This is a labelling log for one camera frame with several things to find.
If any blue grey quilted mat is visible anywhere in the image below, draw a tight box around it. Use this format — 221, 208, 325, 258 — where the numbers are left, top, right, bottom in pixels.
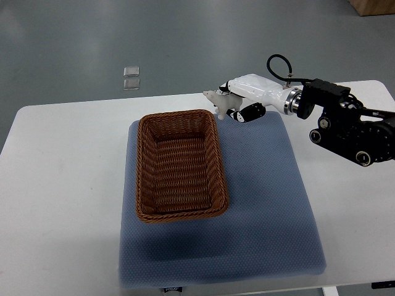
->
119, 112, 326, 289

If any lower metal floor plate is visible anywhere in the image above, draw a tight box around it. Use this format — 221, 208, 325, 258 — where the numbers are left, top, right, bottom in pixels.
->
123, 78, 140, 91

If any white toy polar bear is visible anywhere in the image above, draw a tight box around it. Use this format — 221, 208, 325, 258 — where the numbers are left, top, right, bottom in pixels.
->
202, 91, 243, 120

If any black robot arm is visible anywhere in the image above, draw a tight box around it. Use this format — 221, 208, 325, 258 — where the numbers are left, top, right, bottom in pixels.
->
296, 79, 394, 167

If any upper metal floor plate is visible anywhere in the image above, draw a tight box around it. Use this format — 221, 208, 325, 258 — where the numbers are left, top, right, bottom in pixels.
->
123, 66, 139, 77

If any black table control panel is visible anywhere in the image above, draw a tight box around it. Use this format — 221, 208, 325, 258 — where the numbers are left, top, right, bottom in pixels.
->
371, 281, 395, 289

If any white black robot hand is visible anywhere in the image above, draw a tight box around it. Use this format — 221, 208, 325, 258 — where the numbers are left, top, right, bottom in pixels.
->
217, 74, 302, 123

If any metal floor plate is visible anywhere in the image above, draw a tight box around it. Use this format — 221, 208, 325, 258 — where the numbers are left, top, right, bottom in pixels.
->
123, 78, 140, 91
123, 66, 139, 77

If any brown wicker basket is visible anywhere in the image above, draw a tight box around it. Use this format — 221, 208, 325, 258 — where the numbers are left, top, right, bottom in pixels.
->
135, 109, 229, 223

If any white table leg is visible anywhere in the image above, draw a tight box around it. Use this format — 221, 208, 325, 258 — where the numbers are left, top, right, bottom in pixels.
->
322, 286, 339, 296

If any wooden box corner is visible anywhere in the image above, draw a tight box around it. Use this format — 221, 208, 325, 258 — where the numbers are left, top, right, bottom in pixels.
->
349, 0, 394, 17

